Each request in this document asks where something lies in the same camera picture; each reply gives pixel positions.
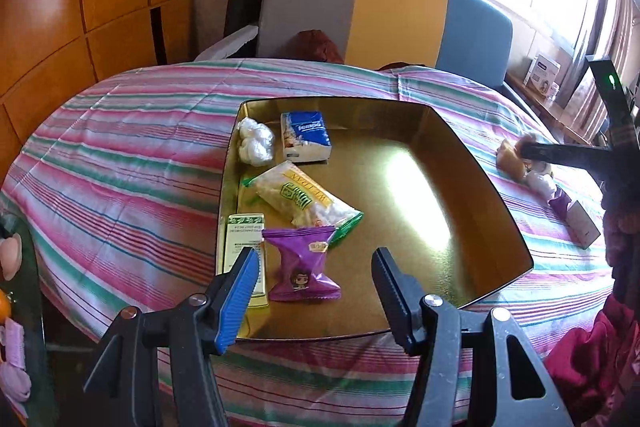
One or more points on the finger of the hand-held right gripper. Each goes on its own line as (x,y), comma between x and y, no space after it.
(565,153)

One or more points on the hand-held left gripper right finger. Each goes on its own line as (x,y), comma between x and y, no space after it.
(395,302)

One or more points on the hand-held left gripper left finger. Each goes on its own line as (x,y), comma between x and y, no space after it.
(240,302)

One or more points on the purple snack packet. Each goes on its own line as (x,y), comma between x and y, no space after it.
(300,267)
(560,204)

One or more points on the green labelled small box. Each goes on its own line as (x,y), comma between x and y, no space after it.
(240,237)

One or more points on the white cardboard box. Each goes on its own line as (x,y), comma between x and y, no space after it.
(582,227)

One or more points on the gold metal tin box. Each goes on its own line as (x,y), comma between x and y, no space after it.
(425,207)

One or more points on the green yellow snack packet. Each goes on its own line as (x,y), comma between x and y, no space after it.
(300,199)

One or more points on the blue white tissue pack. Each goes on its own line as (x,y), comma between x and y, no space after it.
(305,137)

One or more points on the person's right hand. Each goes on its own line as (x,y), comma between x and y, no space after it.
(622,227)

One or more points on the wooden side desk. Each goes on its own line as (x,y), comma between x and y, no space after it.
(555,112)

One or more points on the white printed carton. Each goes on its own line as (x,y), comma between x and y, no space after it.
(542,72)

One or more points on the striped pink curtain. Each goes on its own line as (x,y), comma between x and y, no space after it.
(612,22)

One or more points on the striped tablecloth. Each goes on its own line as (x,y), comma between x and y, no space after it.
(125,157)

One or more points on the magenta blanket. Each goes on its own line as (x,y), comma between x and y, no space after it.
(585,357)

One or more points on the grey yellow blue chair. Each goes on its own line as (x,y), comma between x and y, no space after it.
(400,17)

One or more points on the pink fluffy item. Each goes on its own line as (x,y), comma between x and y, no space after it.
(12,362)

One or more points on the pink heart-shaped object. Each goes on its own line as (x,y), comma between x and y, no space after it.
(10,252)

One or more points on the orange fruit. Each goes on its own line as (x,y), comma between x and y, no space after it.
(2,307)

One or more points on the dark red cloth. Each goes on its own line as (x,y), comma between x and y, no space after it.
(317,47)

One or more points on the wooden wardrobe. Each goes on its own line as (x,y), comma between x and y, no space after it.
(75,7)

